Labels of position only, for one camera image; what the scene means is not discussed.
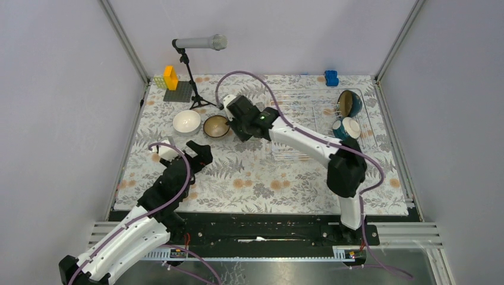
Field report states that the black gold striped bowl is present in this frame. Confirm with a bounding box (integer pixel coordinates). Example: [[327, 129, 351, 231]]
[[203, 115, 231, 138]]

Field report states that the plain white bowl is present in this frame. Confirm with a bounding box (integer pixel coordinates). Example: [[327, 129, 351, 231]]
[[172, 110, 201, 136]]

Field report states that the white wire dish rack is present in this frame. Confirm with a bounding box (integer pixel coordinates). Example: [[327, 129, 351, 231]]
[[273, 88, 378, 153]]

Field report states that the teal white mug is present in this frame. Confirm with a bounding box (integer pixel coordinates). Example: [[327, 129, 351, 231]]
[[332, 117, 361, 140]]

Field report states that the dark teal floral bowl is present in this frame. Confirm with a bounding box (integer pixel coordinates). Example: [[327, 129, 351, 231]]
[[338, 90, 363, 118]]

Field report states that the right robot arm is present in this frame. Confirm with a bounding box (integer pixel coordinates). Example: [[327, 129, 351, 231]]
[[213, 94, 367, 245]]

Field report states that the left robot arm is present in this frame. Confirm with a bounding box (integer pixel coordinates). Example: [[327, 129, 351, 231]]
[[58, 154, 206, 284]]

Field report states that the black microphone tripod stand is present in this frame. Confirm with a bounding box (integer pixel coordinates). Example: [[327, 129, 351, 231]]
[[172, 45, 216, 110]]

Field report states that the floral patterned table mat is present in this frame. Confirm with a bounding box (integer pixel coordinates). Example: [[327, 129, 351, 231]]
[[112, 75, 408, 216]]

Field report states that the yellow toy block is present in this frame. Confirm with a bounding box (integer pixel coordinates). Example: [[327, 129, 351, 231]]
[[163, 65, 179, 91]]

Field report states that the pale green toy block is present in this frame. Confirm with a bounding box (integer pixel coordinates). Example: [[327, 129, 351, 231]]
[[153, 76, 168, 89]]

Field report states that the grey microphone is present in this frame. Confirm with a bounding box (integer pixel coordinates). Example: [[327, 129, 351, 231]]
[[172, 34, 228, 50]]

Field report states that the small blue block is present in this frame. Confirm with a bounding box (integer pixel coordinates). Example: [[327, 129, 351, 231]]
[[324, 70, 339, 87]]

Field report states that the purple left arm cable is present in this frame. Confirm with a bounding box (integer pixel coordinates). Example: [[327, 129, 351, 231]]
[[67, 142, 223, 285]]

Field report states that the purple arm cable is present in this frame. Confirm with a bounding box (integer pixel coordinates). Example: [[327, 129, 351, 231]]
[[215, 71, 414, 281], [67, 142, 223, 285]]

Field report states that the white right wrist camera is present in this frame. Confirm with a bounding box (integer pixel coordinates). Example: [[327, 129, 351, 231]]
[[222, 94, 237, 109]]

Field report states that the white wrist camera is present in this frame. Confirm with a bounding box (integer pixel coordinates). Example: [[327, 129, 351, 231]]
[[149, 142, 180, 162], [222, 94, 237, 109]]

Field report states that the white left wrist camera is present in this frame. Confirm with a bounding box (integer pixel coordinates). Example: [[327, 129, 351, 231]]
[[149, 142, 180, 162]]

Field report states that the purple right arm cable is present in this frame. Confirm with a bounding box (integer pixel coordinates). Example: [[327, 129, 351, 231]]
[[215, 71, 414, 281]]

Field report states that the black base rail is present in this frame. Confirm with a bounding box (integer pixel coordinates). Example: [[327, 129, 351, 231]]
[[147, 210, 381, 258]]

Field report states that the grey building base plate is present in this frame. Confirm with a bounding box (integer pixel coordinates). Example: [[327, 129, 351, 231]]
[[163, 81, 193, 103]]

